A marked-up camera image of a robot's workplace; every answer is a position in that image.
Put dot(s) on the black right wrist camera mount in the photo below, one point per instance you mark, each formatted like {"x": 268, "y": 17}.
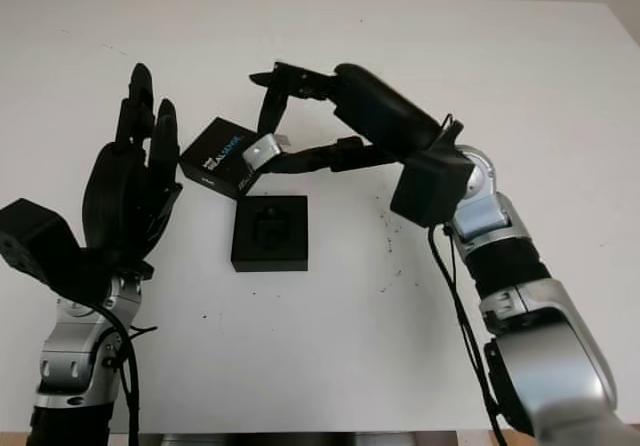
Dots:
{"x": 430, "y": 191}

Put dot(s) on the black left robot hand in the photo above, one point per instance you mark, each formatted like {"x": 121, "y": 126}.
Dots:
{"x": 125, "y": 196}

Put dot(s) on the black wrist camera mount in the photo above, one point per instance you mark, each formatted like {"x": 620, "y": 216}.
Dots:
{"x": 35, "y": 241}
{"x": 430, "y": 191}

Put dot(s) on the black printed box lid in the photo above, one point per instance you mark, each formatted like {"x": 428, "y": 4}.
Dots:
{"x": 215, "y": 156}

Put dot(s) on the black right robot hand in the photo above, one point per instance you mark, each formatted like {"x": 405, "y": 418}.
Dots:
{"x": 385, "y": 111}

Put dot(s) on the small silver depth camera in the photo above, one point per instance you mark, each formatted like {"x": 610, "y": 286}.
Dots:
{"x": 260, "y": 151}

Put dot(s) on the black camera box base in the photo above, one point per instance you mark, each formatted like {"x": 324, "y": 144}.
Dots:
{"x": 250, "y": 256}

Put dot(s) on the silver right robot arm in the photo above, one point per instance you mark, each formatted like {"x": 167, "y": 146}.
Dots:
{"x": 550, "y": 346}

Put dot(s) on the dark grey robot torso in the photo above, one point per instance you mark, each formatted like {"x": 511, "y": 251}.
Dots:
{"x": 300, "y": 440}

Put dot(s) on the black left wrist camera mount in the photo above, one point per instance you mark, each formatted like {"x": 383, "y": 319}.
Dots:
{"x": 35, "y": 241}

